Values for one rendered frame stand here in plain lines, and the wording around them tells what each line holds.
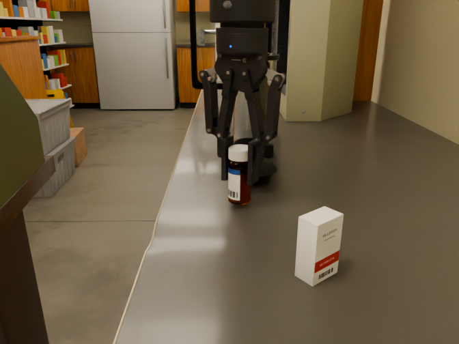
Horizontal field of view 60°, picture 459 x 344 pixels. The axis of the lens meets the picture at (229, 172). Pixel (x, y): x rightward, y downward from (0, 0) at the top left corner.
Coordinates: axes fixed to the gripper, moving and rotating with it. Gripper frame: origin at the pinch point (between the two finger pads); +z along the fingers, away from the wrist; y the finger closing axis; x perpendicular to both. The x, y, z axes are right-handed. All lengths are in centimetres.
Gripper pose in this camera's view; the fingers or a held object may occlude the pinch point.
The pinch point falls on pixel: (240, 160)
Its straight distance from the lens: 63.3
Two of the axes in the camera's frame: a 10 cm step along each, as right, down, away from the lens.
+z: 0.0, 9.4, 3.4
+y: -9.0, -1.5, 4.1
